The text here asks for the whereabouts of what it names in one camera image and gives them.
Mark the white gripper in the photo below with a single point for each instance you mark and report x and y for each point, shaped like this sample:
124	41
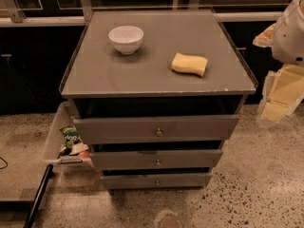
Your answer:
290	38

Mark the grey top drawer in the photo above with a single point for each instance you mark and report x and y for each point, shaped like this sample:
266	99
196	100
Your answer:
156	129

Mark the grey drawer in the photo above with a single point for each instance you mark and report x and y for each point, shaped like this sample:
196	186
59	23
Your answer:
156	129
164	159
156	181

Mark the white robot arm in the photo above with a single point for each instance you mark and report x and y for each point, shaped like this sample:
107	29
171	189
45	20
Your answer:
288	37

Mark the grey drawer cabinet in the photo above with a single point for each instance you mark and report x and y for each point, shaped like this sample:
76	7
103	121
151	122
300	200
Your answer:
103	83

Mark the grey middle drawer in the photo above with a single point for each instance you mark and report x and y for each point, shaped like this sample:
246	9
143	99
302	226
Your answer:
164	159

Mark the grey bottom drawer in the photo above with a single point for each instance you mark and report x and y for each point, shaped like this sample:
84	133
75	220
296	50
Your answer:
156	181

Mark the yellow sponge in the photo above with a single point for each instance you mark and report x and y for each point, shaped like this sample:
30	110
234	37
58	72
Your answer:
189	64

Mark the white ceramic bowl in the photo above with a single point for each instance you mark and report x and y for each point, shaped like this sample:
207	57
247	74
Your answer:
126	39

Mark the round floor drain cover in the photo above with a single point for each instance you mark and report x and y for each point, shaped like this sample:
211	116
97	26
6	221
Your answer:
167	219

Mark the green snack bag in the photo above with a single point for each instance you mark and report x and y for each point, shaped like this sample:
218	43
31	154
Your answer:
71	135

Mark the clear plastic bin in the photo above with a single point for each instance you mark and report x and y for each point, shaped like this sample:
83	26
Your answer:
56	152

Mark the black pole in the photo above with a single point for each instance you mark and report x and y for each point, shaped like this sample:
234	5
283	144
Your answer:
38	197

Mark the metal railing frame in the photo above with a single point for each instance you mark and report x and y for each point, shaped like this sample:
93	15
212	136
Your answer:
34	13

